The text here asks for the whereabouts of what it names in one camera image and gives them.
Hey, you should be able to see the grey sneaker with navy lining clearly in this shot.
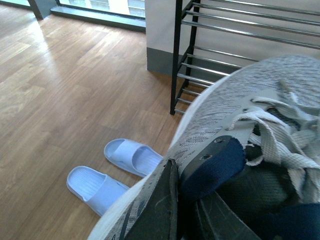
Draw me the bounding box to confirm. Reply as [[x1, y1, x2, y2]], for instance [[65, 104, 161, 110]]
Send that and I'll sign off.
[[89, 55, 320, 240]]

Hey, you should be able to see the light blue slipper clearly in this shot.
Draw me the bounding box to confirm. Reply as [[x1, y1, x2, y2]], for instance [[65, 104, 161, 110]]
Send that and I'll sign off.
[[66, 166, 130, 217], [104, 138, 163, 178]]

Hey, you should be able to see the black metal shoe rack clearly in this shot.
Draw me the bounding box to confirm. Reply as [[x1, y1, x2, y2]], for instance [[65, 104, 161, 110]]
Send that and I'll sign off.
[[170, 0, 320, 115]]

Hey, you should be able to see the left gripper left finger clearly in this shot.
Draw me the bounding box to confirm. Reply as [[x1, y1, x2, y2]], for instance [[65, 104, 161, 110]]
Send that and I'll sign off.
[[124, 159, 179, 240]]

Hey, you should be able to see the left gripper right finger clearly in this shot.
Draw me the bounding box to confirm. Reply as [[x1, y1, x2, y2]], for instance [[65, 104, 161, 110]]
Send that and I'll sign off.
[[194, 192, 259, 240]]

